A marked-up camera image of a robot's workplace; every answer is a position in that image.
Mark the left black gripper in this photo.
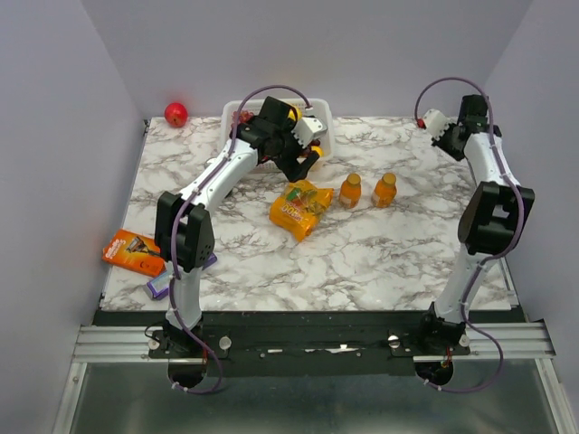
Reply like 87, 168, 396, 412
271, 118, 318, 183

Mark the orange juice bottle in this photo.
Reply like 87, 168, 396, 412
338, 173, 361, 209
371, 173, 397, 208

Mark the orange juice bottle back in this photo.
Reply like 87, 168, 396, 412
371, 173, 397, 208

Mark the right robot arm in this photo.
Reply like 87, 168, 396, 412
416, 94, 535, 354

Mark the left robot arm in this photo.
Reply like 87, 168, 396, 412
154, 97, 327, 357

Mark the small yellow lemon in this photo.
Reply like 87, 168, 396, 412
310, 146, 324, 157

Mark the orange mango gummy bag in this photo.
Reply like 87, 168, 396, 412
269, 180, 334, 242

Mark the yellow mango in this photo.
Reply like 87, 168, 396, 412
288, 105, 302, 122

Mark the white plastic basket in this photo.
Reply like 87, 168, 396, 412
218, 97, 335, 174

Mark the red grape bunch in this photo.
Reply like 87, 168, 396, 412
232, 110, 254, 124

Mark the red apple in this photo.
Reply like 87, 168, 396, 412
164, 102, 188, 128

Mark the orange razor box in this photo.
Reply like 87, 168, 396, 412
101, 229, 166, 278

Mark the purple candy package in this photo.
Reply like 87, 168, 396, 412
147, 252, 218, 301

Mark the black base frame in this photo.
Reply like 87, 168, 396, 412
78, 311, 498, 386

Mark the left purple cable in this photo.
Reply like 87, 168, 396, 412
167, 85, 313, 344

